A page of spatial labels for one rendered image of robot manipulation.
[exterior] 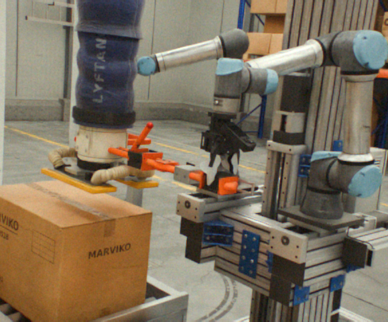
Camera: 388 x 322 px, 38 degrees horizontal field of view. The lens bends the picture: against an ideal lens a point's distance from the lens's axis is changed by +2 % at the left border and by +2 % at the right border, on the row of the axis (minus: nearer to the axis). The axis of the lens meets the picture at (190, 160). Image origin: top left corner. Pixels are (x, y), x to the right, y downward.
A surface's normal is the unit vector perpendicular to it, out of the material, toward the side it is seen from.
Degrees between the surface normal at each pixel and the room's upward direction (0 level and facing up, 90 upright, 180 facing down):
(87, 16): 101
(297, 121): 90
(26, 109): 90
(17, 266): 90
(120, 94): 77
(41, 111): 90
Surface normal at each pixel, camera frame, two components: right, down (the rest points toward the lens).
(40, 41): 0.69, 0.19
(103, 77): -0.04, 0.39
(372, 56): 0.47, 0.07
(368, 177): 0.48, 0.33
